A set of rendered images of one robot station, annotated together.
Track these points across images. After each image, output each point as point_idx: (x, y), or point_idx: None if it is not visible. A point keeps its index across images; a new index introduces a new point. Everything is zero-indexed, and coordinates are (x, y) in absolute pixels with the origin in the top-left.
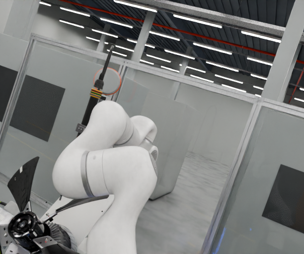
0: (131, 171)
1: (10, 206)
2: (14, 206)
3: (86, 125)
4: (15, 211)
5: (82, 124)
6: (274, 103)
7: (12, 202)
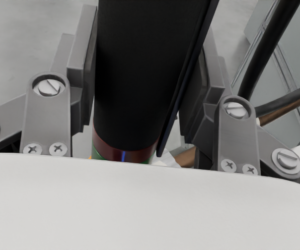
0: None
1: (171, 130)
2: (174, 135)
3: (116, 49)
4: (169, 147)
5: (97, 25)
6: None
7: (178, 124)
